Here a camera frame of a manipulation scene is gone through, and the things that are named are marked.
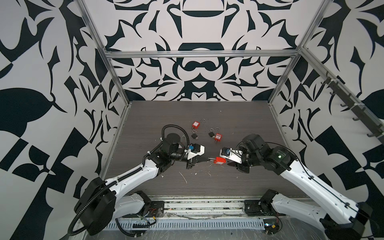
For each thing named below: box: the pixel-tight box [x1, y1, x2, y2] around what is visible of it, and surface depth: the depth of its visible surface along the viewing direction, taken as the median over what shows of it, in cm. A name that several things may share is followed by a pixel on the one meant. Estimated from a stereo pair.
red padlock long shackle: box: [208, 157, 227, 165], surface depth 70 cm
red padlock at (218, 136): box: [214, 127, 223, 143], surface depth 101 cm
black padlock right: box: [208, 128, 216, 138], surface depth 104 cm
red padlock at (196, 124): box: [192, 118, 206, 129], surface depth 107 cm
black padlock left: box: [191, 129, 199, 140], surface depth 104 cm
